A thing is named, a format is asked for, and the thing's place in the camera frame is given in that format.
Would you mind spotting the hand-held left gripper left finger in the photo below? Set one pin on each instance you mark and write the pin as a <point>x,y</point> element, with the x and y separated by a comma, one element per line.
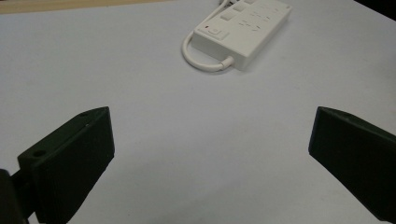
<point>68,165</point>

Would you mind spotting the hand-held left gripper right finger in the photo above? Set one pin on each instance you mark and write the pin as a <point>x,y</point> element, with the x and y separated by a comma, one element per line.
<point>351,152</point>

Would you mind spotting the white power strip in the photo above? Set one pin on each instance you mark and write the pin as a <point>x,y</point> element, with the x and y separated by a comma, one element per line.
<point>246,29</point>

